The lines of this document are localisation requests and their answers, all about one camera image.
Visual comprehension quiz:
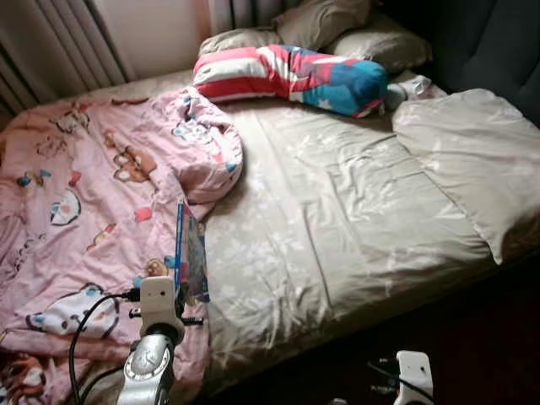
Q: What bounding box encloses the colourful comic book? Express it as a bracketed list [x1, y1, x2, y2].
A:
[173, 200, 211, 306]

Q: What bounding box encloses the dark blue padded headboard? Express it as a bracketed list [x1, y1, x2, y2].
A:
[371, 0, 540, 123]

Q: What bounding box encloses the grey striped curtain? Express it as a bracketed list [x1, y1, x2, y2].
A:
[207, 0, 292, 35]
[0, 0, 136, 127]

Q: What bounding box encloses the bright window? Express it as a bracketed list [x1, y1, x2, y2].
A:
[91, 0, 216, 81]

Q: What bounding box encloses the white crumpled garment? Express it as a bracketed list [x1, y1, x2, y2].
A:
[386, 72, 434, 109]

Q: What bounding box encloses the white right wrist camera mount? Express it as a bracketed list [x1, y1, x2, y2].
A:
[396, 349, 435, 405]

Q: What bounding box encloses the red white blue striped pillow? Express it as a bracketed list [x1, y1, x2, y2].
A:
[192, 44, 390, 119]

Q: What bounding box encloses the pink cartoon print quilt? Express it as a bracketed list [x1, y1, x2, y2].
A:
[0, 84, 246, 405]

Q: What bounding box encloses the beige folded duvet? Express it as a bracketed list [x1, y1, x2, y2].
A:
[392, 87, 540, 267]

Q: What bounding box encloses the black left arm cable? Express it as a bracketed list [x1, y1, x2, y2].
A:
[67, 289, 140, 405]

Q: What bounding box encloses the beige floral bed sheet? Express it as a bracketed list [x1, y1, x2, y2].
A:
[84, 67, 540, 397]

